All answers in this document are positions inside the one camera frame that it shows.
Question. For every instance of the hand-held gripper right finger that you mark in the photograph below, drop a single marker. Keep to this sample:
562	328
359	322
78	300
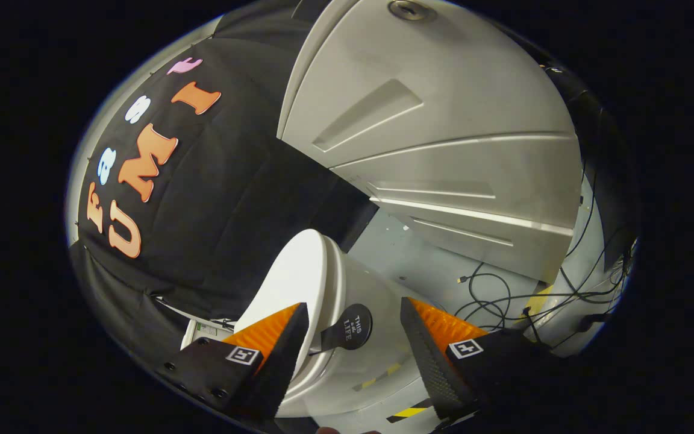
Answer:
434	374

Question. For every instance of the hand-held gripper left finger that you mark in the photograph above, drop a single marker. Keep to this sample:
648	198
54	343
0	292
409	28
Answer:
278	374

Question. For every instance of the white toilet lid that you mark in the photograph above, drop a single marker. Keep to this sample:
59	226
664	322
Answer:
290	283

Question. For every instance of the white toilet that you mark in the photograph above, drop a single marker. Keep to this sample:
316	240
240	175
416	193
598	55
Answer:
383	357

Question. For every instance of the white toilet seat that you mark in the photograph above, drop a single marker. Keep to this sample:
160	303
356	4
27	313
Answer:
336	271

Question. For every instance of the yellow black floor tape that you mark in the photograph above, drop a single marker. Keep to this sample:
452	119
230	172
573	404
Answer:
410	413

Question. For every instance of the black backdrop cloth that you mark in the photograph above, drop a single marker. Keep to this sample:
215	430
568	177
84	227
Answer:
220	199

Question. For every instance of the white panelled cabinet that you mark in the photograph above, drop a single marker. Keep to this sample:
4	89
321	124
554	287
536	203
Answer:
443	120

